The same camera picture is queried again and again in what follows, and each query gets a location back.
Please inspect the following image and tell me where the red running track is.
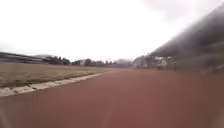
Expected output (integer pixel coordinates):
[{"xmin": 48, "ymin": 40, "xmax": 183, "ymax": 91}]
[{"xmin": 0, "ymin": 68, "xmax": 224, "ymax": 128}]

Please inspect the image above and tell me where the dry grass field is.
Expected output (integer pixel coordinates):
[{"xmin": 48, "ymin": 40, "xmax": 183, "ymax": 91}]
[{"xmin": 0, "ymin": 63, "xmax": 113, "ymax": 89}]

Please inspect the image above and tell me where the long low building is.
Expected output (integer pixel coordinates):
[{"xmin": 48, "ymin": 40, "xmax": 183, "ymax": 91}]
[{"xmin": 0, "ymin": 51, "xmax": 48, "ymax": 65}]

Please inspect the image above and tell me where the row of trees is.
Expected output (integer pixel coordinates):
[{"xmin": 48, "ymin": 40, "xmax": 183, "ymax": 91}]
[{"xmin": 43, "ymin": 55, "xmax": 116, "ymax": 67}]

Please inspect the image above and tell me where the pale stone kerb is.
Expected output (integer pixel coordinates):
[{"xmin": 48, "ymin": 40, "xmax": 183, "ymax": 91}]
[{"xmin": 0, "ymin": 70, "xmax": 111, "ymax": 98}]

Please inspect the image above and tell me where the grey grandstand building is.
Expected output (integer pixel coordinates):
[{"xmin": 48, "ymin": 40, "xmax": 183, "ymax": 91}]
[{"xmin": 133, "ymin": 3, "xmax": 224, "ymax": 73}]

